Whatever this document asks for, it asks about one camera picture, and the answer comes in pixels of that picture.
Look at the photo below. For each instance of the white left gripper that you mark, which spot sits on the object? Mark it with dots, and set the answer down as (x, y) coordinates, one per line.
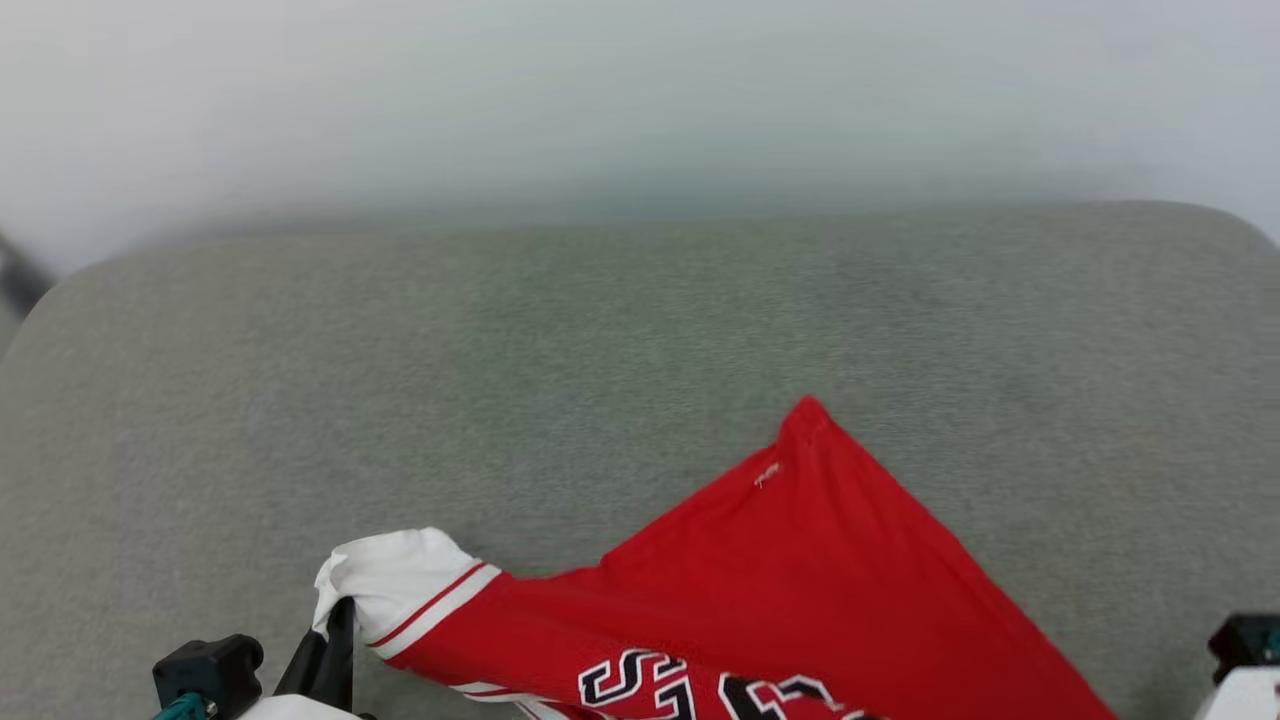
(290, 710)

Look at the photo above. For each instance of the red and white jersey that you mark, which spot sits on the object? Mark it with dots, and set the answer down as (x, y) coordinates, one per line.
(800, 600)

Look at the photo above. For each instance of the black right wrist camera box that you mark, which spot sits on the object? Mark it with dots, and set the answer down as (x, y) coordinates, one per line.
(1245, 645)

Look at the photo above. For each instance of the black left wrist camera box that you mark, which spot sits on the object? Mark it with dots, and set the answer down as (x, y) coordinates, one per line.
(208, 672)

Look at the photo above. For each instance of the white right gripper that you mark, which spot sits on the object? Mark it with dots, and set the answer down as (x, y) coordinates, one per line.
(1245, 698)

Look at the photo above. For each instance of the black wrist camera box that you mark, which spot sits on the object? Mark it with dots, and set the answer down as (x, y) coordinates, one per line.
(208, 672)
(1245, 645)

